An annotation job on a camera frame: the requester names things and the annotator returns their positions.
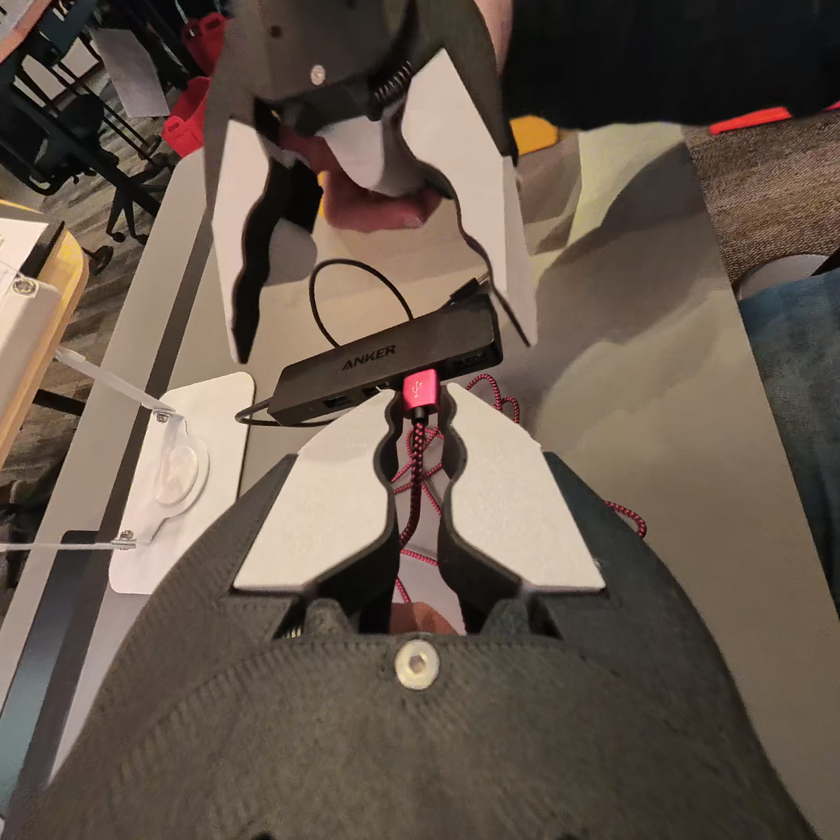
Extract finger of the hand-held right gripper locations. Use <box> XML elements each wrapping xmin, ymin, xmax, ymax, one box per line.
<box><xmin>209</xmin><ymin>117</ymin><xmax>321</xmax><ymax>365</ymax></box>
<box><xmin>392</xmin><ymin>47</ymin><xmax>540</xmax><ymax>349</ymax></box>

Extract person's right forearm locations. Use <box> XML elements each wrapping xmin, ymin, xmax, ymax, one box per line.
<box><xmin>472</xmin><ymin>0</ymin><xmax>840</xmax><ymax>135</ymax></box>

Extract person's right hand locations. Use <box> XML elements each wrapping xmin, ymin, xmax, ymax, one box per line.
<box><xmin>319</xmin><ymin>171</ymin><xmax>434</xmax><ymax>232</ymax></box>

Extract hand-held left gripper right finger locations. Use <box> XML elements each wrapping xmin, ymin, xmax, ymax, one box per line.
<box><xmin>438</xmin><ymin>382</ymin><xmax>606</xmax><ymax>624</ymax></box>

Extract orange traffic cone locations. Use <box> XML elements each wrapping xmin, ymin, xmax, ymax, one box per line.
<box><xmin>709</xmin><ymin>105</ymin><xmax>795</xmax><ymax>135</ymax></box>

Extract yellow plastic bin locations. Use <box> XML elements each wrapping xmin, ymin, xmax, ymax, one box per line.
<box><xmin>511</xmin><ymin>117</ymin><xmax>562</xmax><ymax>153</ymax></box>

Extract black usb hub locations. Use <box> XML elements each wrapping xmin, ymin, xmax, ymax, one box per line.
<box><xmin>269</xmin><ymin>307</ymin><xmax>505</xmax><ymax>427</ymax></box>

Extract white and wooden panel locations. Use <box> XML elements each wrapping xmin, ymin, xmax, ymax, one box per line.
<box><xmin>0</xmin><ymin>203</ymin><xmax>89</xmax><ymax>454</ymax></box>

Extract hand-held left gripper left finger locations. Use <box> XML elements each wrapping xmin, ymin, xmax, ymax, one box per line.
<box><xmin>233</xmin><ymin>389</ymin><xmax>403</xmax><ymax>621</ymax></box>

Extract pink braided usb cable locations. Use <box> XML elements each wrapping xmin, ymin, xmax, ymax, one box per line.
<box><xmin>390</xmin><ymin>369</ymin><xmax>649</xmax><ymax>605</ymax></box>

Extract person's blue jeans legs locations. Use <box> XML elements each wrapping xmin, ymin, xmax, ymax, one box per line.
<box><xmin>738</xmin><ymin>269</ymin><xmax>840</xmax><ymax>621</ymax></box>

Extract red plastic container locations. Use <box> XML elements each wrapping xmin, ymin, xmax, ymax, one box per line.
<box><xmin>161</xmin><ymin>77</ymin><xmax>212</xmax><ymax>157</ymax></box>
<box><xmin>180</xmin><ymin>12</ymin><xmax>227</xmax><ymax>70</ymax></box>

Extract pale paper sheet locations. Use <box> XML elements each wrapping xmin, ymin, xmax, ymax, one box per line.
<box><xmin>92</xmin><ymin>29</ymin><xmax>170</xmax><ymax>120</ymax></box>

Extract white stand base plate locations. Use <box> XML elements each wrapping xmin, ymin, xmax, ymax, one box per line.
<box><xmin>108</xmin><ymin>372</ymin><xmax>257</xmax><ymax>595</ymax></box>

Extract person's left hand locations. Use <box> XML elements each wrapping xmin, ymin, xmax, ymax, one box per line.
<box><xmin>390</xmin><ymin>602</ymin><xmax>458</xmax><ymax>635</ymax></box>

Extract black office chair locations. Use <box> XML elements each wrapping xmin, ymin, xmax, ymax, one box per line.
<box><xmin>0</xmin><ymin>85</ymin><xmax>168</xmax><ymax>247</ymax></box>

